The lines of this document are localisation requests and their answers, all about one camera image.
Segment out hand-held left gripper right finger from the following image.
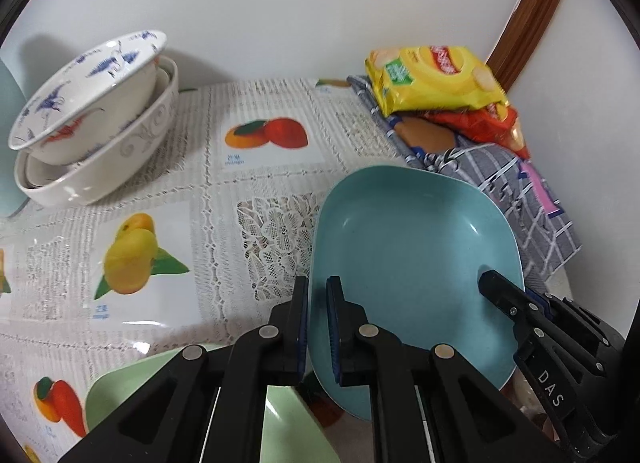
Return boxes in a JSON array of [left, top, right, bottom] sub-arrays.
[[325, 275, 576, 463]]

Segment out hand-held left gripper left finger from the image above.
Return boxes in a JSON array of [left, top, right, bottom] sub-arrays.
[[57, 275, 311, 463]]

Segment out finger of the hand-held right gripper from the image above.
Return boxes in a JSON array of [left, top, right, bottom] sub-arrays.
[[479, 269, 552, 340]]

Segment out light blue square plate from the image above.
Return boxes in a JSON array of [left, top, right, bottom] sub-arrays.
[[306, 166, 526, 421]]

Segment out pink label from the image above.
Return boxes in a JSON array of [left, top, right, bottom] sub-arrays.
[[520, 160, 563, 219]]

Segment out grey checked cloth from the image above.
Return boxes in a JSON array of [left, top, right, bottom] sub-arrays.
[[347, 74, 583, 289]]

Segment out fruit print lace tablecloth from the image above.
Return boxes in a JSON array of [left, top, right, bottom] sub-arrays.
[[0, 77, 576, 463]]

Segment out red snack bag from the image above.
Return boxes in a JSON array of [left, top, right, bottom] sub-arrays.
[[425, 102, 531, 160]]

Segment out brown snack packet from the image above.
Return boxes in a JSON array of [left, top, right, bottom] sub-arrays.
[[387, 113, 458, 154]]

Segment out light green square plate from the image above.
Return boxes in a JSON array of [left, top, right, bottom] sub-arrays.
[[84, 343, 331, 463]]

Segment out yellow chip bag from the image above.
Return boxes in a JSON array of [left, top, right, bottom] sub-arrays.
[[364, 44, 510, 119]]

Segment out large white bowl grey swirls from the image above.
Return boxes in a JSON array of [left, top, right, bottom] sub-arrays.
[[14, 57, 180, 208]]

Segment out white bowl blue red print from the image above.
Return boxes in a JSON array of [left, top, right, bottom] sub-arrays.
[[7, 29, 168, 165]]

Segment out light blue thermos jug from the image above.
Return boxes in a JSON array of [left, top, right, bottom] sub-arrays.
[[0, 59, 32, 218]]

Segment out brown wooden door frame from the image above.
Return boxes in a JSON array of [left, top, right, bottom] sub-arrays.
[[486, 0, 573, 94]]

